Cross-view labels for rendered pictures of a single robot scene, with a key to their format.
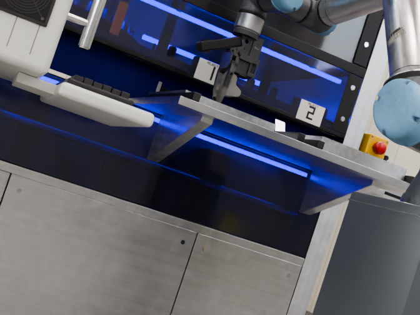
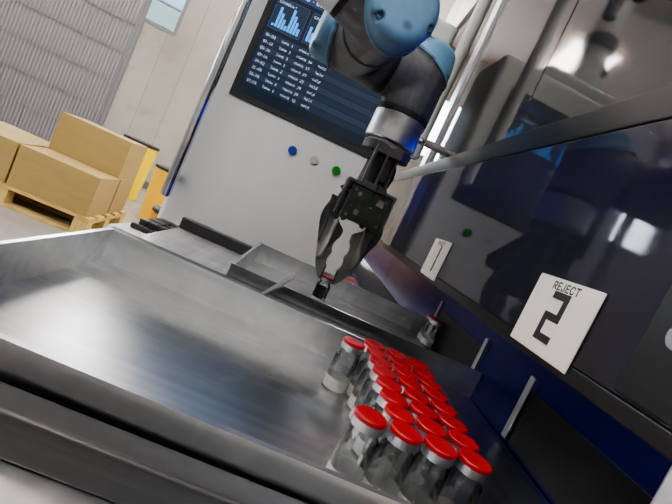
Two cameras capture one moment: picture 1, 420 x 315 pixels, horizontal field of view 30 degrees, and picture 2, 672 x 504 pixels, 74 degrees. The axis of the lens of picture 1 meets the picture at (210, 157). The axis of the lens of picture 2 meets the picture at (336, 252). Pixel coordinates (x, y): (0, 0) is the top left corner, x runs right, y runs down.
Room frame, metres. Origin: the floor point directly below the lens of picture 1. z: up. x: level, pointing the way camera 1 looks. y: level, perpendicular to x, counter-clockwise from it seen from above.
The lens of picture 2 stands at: (2.25, -0.61, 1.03)
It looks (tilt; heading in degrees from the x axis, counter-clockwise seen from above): 5 degrees down; 105
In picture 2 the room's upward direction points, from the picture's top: 25 degrees clockwise
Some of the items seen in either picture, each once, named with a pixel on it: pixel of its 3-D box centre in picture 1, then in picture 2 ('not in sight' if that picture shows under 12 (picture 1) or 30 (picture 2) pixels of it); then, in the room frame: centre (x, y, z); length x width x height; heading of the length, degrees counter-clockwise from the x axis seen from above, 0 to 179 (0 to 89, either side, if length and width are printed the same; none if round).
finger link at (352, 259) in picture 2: (224, 91); (352, 259); (2.11, 0.02, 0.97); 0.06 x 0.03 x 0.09; 110
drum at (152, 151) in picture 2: not in sight; (131, 168); (-2.03, 4.21, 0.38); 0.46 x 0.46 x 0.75
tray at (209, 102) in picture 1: (207, 113); (347, 307); (2.12, 0.05, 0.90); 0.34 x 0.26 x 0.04; 20
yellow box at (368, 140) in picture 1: (370, 147); not in sight; (2.44, -0.47, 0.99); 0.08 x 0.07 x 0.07; 20
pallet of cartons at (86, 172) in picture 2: not in sight; (44, 156); (-1.15, 2.26, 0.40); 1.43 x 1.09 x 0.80; 14
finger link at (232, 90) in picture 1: (230, 90); (325, 247); (2.07, 0.00, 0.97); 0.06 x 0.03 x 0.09; 110
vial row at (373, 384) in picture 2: not in sight; (374, 403); (2.24, -0.28, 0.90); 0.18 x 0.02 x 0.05; 109
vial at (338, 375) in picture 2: not in sight; (343, 364); (2.20, -0.23, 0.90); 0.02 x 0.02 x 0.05
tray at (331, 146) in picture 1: (331, 155); (236, 354); (2.13, -0.31, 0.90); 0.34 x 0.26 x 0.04; 19
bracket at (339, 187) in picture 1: (337, 199); not in sight; (2.19, -0.38, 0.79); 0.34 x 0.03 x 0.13; 20
